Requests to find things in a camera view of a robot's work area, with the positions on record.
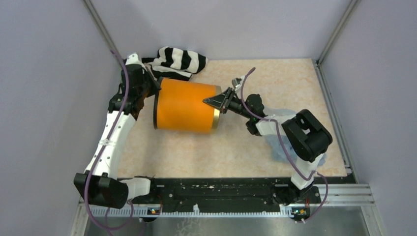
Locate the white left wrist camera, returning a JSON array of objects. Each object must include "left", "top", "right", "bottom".
[{"left": 125, "top": 52, "right": 146, "bottom": 68}]

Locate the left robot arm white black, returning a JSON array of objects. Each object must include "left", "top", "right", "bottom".
[{"left": 73, "top": 53, "right": 160, "bottom": 209}]

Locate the aluminium corner post left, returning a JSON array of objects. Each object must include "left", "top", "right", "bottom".
[{"left": 81, "top": 0, "right": 122, "bottom": 68}]

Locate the aluminium corner post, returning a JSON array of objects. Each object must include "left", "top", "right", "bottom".
[
  {"left": 316, "top": 0, "right": 361, "bottom": 67},
  {"left": 81, "top": 0, "right": 122, "bottom": 68}
]

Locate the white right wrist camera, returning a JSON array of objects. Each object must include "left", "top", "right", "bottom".
[{"left": 232, "top": 76, "right": 245, "bottom": 92}]

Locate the aluminium corner post right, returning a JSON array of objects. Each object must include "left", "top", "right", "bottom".
[{"left": 316, "top": 0, "right": 361, "bottom": 67}]

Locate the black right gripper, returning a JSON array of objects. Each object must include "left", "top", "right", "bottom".
[{"left": 203, "top": 87, "right": 252, "bottom": 119}]

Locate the aluminium frame rail front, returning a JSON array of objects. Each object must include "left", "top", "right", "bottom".
[{"left": 72, "top": 184, "right": 386, "bottom": 236}]

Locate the translucent blue plastic bag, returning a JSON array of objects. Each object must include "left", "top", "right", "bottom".
[{"left": 265, "top": 108, "right": 333, "bottom": 166}]

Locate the orange trash bin gold rim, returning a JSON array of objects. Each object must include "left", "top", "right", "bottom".
[{"left": 153, "top": 77, "right": 221, "bottom": 133}]

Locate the black white striped cloth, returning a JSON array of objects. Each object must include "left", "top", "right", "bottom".
[{"left": 142, "top": 46, "right": 209, "bottom": 81}]

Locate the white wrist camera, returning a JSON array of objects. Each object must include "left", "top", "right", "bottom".
[
  {"left": 125, "top": 52, "right": 146, "bottom": 68},
  {"left": 232, "top": 76, "right": 245, "bottom": 92}
]

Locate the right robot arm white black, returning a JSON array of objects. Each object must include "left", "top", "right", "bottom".
[{"left": 203, "top": 88, "right": 333, "bottom": 203}]

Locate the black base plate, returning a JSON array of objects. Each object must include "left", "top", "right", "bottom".
[{"left": 112, "top": 176, "right": 356, "bottom": 214}]

